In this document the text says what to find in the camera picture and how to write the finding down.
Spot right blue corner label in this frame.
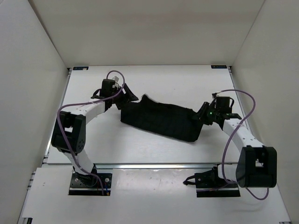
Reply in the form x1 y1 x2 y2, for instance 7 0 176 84
211 65 227 69

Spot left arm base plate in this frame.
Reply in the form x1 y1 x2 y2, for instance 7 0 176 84
68 171 113 196

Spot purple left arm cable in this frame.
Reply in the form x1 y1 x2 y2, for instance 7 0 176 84
57 70 126 196

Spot blue corner label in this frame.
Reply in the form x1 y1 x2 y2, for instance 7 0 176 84
211 65 227 69
72 66 89 70

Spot aluminium left side rail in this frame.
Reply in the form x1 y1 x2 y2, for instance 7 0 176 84
44 68 71 159

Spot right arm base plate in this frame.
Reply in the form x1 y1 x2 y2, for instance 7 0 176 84
183 167 241 198

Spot black pleated skirt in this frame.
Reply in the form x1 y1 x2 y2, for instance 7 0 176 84
121 94 203 142

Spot aluminium rail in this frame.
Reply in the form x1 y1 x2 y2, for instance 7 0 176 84
42 162 239 170
228 66 261 150
44 68 71 159

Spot aluminium right side rail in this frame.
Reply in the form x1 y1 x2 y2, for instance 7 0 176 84
228 66 261 150

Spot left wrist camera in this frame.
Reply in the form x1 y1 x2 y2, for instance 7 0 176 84
112 76 121 89

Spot aluminium front rail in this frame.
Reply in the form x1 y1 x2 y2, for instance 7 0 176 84
42 162 239 170

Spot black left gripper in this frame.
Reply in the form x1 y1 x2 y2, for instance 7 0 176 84
111 83 138 110

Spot left blue corner label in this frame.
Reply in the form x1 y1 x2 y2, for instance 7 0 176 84
72 66 89 70

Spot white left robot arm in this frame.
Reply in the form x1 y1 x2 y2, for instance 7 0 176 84
51 78 138 186

